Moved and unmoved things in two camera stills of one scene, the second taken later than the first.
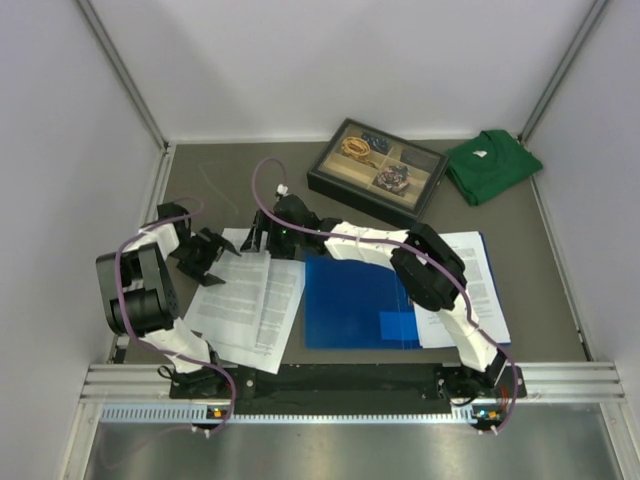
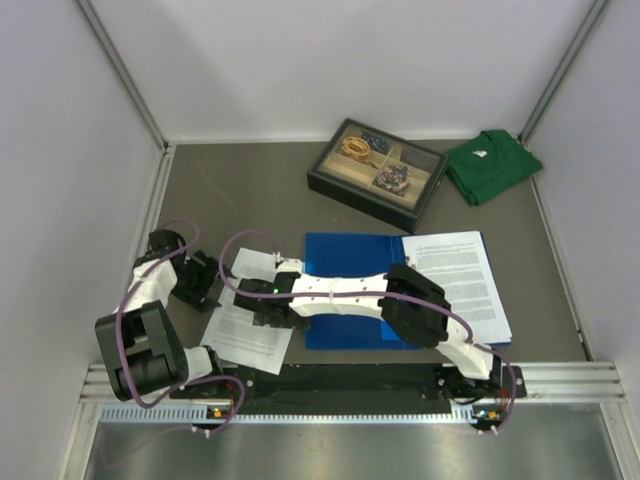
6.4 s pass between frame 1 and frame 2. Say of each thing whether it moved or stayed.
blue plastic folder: stayed
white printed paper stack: stayed
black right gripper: moved
